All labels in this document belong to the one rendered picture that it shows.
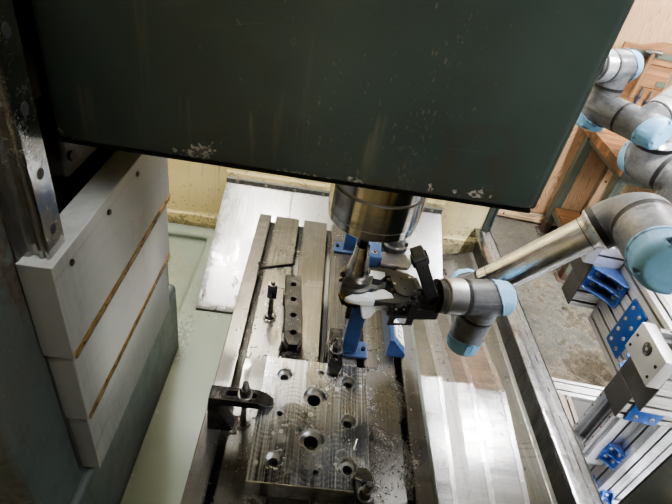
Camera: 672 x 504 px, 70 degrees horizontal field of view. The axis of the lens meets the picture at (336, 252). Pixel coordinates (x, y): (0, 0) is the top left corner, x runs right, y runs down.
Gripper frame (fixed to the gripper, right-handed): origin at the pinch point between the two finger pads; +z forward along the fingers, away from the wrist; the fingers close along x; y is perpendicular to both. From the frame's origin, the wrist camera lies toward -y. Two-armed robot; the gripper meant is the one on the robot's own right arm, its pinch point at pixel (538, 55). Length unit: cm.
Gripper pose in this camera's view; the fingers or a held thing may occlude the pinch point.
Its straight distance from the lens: 116.5
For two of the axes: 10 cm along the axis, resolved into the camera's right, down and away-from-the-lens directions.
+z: -8.7, 1.8, -4.7
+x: -4.8, -5.9, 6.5
